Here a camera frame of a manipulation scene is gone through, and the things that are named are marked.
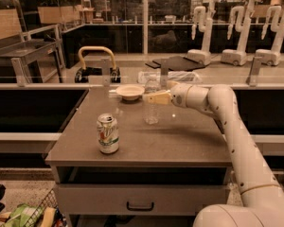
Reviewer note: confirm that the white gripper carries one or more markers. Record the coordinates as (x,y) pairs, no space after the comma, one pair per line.
(178,96)

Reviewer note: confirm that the clear plastic water bottle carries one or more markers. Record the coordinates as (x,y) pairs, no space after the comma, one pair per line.
(151,115)

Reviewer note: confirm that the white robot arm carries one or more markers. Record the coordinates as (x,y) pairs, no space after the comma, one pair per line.
(261,194)

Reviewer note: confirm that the white background robot middle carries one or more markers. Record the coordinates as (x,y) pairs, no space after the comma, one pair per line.
(239,20)

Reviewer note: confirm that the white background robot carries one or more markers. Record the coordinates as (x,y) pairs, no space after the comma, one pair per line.
(274,20)
(239,20)
(203,22)

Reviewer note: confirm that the grey drawer cabinet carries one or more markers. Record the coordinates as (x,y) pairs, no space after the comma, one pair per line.
(184,148)

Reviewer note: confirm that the grey middle drawer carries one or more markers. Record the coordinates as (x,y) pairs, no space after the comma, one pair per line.
(169,200)

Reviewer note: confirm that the clear plastic tray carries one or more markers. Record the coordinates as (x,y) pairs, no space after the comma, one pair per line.
(143,77)

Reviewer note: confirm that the black floor mat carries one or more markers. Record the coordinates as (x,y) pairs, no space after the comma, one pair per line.
(175,63)

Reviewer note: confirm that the white shallow bowl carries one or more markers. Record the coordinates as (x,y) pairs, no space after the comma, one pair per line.
(130,92)

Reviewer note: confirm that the green white soda can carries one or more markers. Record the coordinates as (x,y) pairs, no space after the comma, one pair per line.
(108,136)

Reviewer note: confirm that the white background robot left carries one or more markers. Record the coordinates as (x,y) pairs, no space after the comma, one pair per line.
(203,22)

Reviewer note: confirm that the grey side table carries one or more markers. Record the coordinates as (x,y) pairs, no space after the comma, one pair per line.
(37,58)

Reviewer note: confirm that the white background robot right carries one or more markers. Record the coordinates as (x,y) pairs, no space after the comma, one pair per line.
(274,20)

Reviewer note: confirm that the yellow sponge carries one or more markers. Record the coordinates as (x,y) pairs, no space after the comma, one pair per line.
(49,214)

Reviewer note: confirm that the green snack bag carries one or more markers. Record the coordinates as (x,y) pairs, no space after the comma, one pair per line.
(24,216)

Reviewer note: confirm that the black drawer handle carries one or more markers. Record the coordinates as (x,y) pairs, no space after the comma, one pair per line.
(140,208)

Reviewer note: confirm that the wire basket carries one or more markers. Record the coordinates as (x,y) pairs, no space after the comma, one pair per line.
(50,201)

